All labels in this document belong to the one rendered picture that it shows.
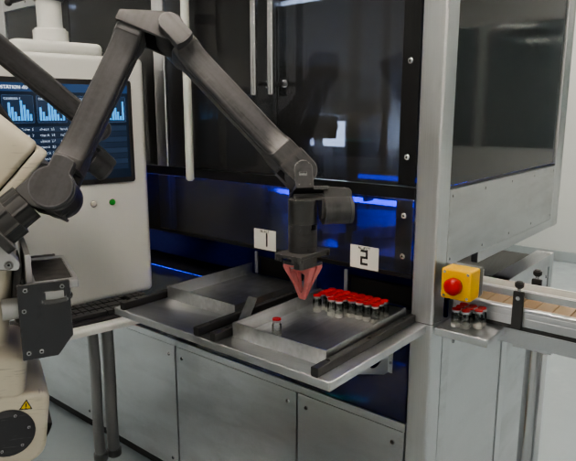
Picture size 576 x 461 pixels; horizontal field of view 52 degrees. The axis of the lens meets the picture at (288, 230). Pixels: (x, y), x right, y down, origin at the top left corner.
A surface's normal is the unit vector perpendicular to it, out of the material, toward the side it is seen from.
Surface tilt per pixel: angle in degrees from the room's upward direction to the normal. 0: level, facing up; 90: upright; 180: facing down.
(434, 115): 90
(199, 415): 90
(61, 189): 68
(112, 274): 90
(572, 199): 90
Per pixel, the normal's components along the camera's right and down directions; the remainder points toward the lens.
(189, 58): 0.24, -0.03
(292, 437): -0.64, 0.15
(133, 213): 0.65, 0.15
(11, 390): 0.46, 0.18
